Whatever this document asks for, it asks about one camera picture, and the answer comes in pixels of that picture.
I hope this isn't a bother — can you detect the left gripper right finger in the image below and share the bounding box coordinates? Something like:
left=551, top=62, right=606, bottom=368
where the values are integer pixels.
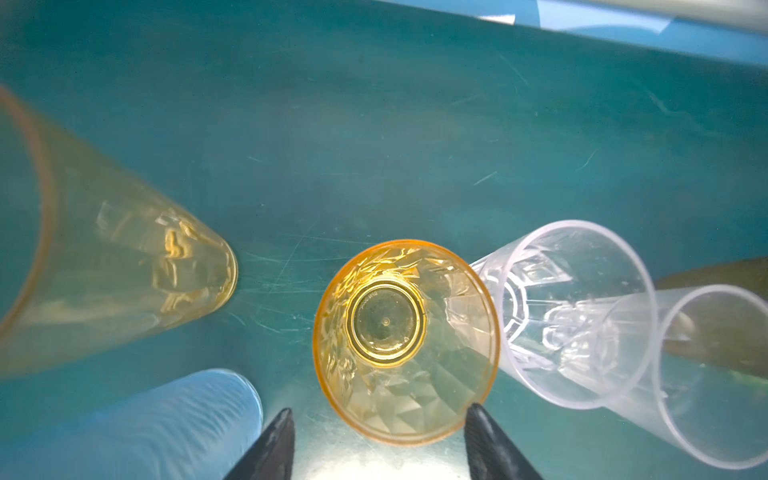
left=464, top=403, right=543, bottom=480

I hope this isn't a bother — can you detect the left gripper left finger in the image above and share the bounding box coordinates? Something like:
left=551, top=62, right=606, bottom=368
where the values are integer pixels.
left=224, top=408, right=296, bottom=480

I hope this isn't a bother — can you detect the short orange glass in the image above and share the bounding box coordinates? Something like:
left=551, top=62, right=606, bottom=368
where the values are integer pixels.
left=312, top=239, right=501, bottom=446

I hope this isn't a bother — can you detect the clear glass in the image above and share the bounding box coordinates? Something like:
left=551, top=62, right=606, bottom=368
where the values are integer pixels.
left=607, top=293, right=767, bottom=470
left=471, top=220, right=659, bottom=410

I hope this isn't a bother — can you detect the tall blue frosted glass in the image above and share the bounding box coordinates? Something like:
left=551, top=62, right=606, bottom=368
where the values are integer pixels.
left=1, top=369, right=263, bottom=479

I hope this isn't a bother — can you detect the tall amber glass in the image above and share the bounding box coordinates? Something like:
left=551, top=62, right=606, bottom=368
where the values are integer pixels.
left=1, top=90, right=238, bottom=378

